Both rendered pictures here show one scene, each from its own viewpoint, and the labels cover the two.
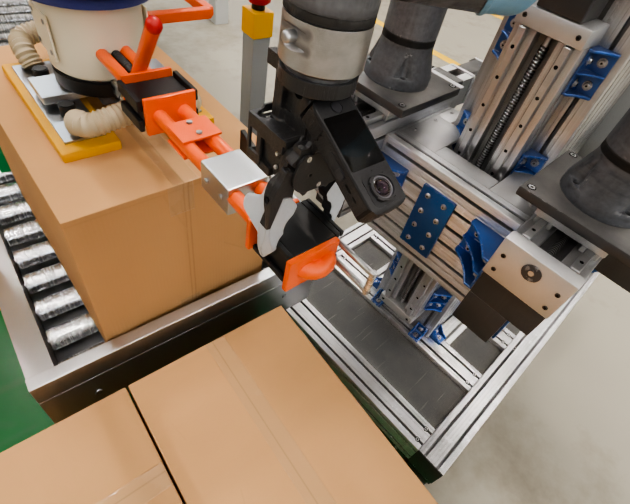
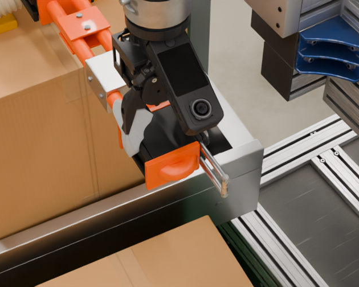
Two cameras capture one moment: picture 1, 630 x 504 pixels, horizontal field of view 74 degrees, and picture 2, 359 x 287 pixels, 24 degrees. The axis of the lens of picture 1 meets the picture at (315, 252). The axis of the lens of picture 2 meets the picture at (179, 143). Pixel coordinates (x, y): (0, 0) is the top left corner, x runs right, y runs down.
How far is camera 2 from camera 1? 57 cm
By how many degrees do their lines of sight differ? 15
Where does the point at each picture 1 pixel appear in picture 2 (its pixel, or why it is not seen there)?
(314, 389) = not seen: outside the picture
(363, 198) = (183, 117)
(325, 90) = (155, 35)
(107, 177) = (2, 62)
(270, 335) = (188, 251)
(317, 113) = (152, 49)
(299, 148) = (144, 72)
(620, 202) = not seen: outside the picture
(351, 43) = (167, 7)
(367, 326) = (357, 258)
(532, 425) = not seen: outside the picture
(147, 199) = (40, 87)
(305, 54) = (135, 13)
